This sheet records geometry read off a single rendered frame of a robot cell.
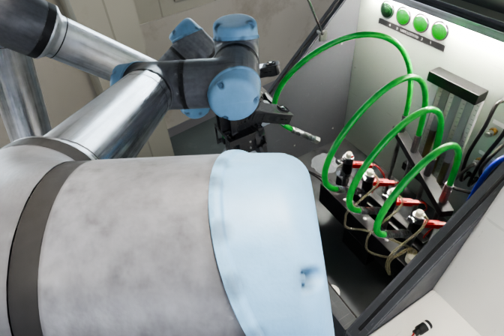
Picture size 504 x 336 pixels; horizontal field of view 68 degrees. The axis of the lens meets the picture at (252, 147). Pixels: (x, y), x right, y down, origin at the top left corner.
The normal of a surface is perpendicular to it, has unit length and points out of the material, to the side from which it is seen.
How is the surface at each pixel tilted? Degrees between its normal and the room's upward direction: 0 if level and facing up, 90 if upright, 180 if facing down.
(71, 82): 90
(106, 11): 90
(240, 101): 90
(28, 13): 61
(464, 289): 76
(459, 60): 90
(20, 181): 11
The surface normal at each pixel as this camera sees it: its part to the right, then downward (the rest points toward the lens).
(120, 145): 0.94, -0.32
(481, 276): -0.85, 0.18
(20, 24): 0.47, 0.32
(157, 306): -0.03, 0.14
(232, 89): 0.00, 0.66
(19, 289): -0.04, -0.12
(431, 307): -0.06, -0.75
